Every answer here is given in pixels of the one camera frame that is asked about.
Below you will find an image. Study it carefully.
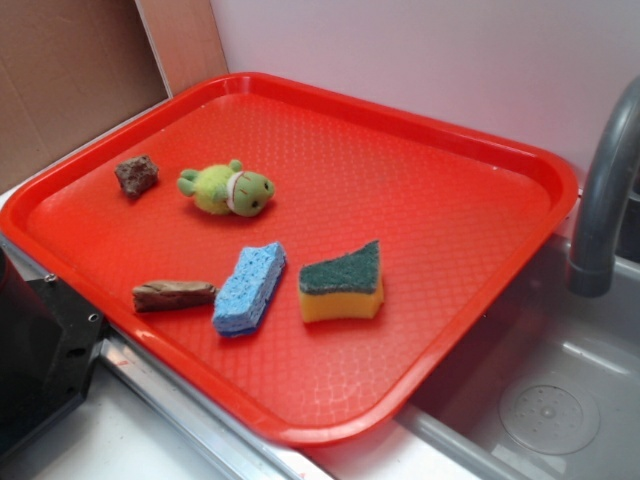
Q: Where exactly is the green and yellow sponge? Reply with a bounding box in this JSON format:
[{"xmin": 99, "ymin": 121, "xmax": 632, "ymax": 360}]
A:
[{"xmin": 298, "ymin": 240, "xmax": 384, "ymax": 323}]

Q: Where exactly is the blue sponge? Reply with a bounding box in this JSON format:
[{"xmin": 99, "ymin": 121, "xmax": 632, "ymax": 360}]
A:
[{"xmin": 212, "ymin": 242, "xmax": 287, "ymax": 338}]

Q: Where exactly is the red plastic tray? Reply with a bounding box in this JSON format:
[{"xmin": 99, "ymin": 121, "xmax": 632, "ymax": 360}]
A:
[{"xmin": 1, "ymin": 73, "xmax": 578, "ymax": 446}]

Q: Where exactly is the green plush frog toy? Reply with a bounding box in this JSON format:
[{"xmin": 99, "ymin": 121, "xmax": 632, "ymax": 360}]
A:
[{"xmin": 177, "ymin": 159, "xmax": 275, "ymax": 218}]

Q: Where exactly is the small brown rock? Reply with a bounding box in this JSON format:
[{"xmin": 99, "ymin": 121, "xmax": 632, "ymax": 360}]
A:
[{"xmin": 114, "ymin": 155, "xmax": 159, "ymax": 199}]

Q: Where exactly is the grey faucet spout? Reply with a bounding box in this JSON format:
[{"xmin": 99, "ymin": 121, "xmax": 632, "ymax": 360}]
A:
[{"xmin": 566, "ymin": 79, "xmax": 639, "ymax": 297}]

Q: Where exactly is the grey plastic sink basin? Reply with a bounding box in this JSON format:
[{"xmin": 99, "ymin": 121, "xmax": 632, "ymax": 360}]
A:
[{"xmin": 397, "ymin": 237, "xmax": 639, "ymax": 479}]

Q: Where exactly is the brown cardboard panel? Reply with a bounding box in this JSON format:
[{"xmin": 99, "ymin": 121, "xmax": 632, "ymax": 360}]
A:
[{"xmin": 1, "ymin": 1, "xmax": 227, "ymax": 192}]

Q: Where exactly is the silver metal rail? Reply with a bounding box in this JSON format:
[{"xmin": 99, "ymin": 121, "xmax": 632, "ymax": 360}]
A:
[{"xmin": 100, "ymin": 330, "xmax": 331, "ymax": 479}]

